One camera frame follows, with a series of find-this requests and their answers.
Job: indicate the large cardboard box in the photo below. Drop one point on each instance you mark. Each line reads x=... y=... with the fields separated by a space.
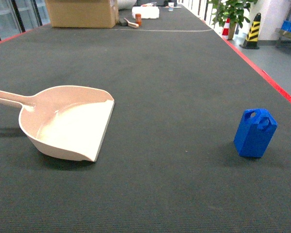
x=83 y=13

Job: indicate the orange cylindrical can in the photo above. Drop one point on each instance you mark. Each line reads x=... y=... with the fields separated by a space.
x=138 y=19

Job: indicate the wooden handled brush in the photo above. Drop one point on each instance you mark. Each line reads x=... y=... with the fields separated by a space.
x=125 y=22

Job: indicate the blue plastic block part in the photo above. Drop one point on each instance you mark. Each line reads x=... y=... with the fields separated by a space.
x=254 y=133

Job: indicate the yellow black traffic cone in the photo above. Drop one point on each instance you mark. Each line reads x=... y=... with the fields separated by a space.
x=251 y=40

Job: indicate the red white traffic cone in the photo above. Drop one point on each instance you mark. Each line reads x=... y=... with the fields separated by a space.
x=226 y=27

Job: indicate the beige plastic dustpan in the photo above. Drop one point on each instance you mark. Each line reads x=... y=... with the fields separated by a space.
x=66 y=122

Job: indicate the green potted plant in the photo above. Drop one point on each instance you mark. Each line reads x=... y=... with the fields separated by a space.
x=237 y=10

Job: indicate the white paper cup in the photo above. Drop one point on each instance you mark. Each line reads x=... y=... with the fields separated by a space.
x=170 y=6

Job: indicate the white foam box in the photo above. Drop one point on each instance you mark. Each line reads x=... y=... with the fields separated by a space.
x=149 y=12

